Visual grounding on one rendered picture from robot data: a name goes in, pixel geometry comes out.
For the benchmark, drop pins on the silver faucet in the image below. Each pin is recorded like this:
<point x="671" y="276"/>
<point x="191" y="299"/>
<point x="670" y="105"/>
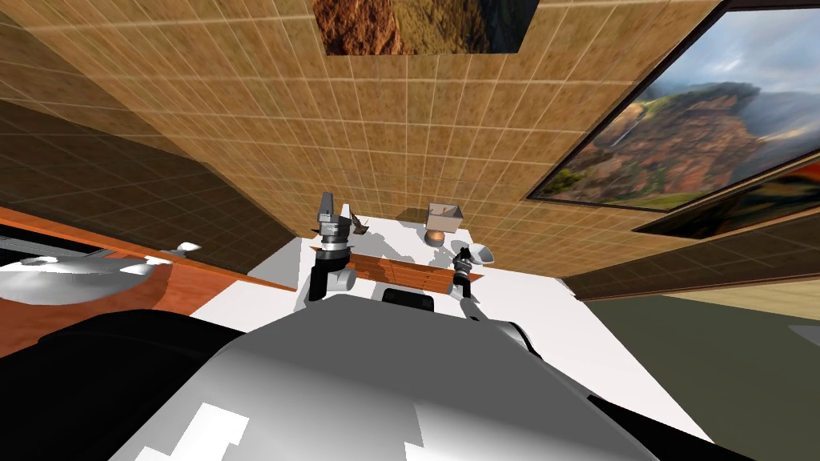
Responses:
<point x="181" y="249"/>

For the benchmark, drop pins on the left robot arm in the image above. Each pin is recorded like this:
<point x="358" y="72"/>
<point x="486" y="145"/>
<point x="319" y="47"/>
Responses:
<point x="96" y="384"/>

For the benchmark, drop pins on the brown wooden drawer front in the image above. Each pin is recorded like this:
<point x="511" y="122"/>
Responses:
<point x="397" y="272"/>

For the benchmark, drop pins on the small brown figurine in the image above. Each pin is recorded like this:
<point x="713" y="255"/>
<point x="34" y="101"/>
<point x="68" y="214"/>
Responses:
<point x="359" y="224"/>

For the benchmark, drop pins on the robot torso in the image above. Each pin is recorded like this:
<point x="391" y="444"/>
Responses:
<point x="359" y="378"/>

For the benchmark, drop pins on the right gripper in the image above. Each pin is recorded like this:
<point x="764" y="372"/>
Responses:
<point x="462" y="261"/>

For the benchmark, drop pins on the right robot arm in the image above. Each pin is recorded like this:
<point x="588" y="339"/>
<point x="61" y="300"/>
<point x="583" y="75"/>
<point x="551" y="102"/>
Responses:
<point x="466" y="291"/>

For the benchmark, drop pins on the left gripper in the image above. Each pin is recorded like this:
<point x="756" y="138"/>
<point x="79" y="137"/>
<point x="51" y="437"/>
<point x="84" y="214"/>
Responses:
<point x="333" y="226"/>

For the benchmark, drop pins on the dark framed picture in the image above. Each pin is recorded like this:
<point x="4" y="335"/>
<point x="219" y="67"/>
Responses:
<point x="749" y="205"/>

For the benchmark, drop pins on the brown rock landscape picture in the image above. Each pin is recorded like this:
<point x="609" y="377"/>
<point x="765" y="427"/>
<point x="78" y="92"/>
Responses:
<point x="416" y="25"/>

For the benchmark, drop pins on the large mountain landscape picture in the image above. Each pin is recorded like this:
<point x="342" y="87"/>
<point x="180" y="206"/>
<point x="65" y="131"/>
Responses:
<point x="692" y="121"/>

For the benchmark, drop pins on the table lamp with copper base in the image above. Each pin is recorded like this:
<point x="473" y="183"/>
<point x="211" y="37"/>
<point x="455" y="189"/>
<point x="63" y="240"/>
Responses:
<point x="443" y="219"/>

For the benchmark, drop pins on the silver sink basin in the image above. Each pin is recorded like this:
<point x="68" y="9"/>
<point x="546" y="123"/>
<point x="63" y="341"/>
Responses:
<point x="70" y="282"/>

